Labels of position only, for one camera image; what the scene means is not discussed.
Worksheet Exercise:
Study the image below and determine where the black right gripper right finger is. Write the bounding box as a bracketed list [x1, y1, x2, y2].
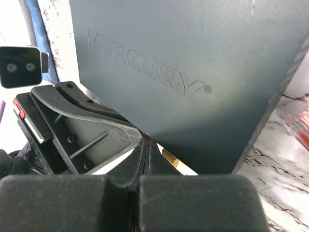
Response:
[144, 139, 182, 175]

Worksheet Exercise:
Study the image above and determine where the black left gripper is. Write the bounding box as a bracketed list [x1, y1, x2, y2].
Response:
[13, 81, 142, 174]

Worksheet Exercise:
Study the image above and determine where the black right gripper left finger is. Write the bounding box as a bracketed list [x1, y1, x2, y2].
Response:
[103, 139, 147, 191]

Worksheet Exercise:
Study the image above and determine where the dark grey network switch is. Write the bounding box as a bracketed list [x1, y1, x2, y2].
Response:
[70, 0, 309, 174]

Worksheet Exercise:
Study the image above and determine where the blue ethernet cable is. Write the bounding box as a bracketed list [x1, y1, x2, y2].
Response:
[25, 0, 61, 84]

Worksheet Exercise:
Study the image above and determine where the red ethernet cable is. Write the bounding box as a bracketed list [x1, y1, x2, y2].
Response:
[283, 103, 309, 148]

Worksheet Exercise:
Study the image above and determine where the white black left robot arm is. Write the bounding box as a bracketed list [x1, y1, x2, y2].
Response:
[0, 81, 142, 177]

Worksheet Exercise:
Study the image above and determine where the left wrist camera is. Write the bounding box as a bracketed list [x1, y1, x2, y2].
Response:
[0, 46, 49, 89]

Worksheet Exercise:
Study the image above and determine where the grey ethernet cable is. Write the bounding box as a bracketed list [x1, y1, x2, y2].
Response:
[18, 0, 38, 48]

